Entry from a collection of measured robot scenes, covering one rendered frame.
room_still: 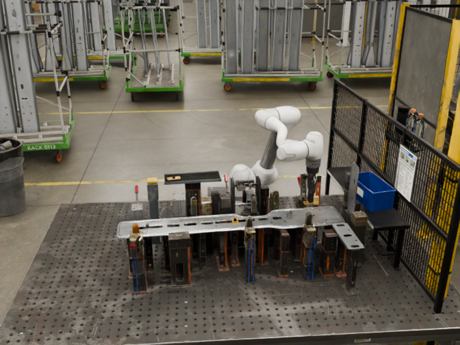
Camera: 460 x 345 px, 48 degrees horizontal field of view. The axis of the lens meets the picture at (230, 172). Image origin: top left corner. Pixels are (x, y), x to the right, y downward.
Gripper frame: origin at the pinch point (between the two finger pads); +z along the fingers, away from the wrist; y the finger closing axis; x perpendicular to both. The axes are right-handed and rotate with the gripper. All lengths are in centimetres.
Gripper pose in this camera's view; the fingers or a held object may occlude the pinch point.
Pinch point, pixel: (310, 196)
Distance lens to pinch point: 320.1
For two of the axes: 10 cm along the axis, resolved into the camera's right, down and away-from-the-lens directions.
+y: 1.5, 4.0, -9.1
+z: 0.0, 9.1, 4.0
